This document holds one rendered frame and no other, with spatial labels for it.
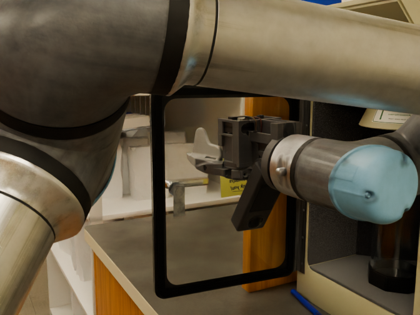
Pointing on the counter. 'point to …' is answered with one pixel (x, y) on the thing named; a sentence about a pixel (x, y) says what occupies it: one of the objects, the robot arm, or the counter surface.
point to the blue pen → (305, 302)
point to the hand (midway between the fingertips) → (210, 157)
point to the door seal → (163, 205)
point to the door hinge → (302, 200)
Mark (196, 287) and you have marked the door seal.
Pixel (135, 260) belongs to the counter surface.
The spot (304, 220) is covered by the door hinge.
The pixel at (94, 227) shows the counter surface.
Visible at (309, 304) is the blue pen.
